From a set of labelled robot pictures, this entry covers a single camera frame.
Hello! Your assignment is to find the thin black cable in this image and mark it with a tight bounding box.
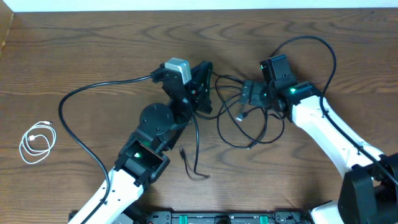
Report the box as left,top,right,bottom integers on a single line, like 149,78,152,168
214,74,285,150

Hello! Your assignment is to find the black USB cable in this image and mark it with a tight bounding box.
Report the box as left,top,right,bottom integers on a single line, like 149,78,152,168
178,71,246,180

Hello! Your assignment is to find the white cable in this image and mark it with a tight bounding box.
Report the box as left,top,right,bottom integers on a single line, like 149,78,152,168
18,120,57,165

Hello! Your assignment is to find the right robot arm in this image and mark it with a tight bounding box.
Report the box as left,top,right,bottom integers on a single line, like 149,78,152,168
241,55,397,223

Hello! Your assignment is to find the left camera black cable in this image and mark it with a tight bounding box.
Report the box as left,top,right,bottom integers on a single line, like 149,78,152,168
58,74,155,224

